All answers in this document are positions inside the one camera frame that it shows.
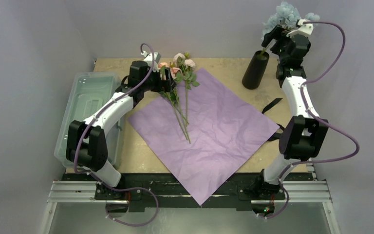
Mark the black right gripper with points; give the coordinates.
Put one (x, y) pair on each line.
(271, 37)

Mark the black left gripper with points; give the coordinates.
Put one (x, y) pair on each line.
(162, 86)

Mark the peach pink rose stem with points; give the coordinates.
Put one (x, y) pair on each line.
(174, 99)

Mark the blue flower stem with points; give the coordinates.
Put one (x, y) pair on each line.
(286, 16)

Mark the purple tissue paper sheet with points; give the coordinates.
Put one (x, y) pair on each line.
(224, 132)

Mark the black ribbon gold lettering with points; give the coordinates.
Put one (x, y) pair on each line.
(276, 135)

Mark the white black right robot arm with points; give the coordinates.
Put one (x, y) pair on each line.
(303, 136)

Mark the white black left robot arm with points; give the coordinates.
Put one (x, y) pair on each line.
(87, 139)

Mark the black cylindrical vase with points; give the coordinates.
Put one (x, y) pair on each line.
(255, 70)

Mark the white pink rose stem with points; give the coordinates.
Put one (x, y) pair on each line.
(184, 69)

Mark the clear plastic storage box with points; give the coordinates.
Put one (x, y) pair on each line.
(90, 91)

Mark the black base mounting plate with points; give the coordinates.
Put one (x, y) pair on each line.
(142, 190)

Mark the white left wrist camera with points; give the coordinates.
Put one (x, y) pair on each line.
(152, 59)

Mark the aluminium frame rail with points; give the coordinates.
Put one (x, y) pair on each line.
(296, 191)

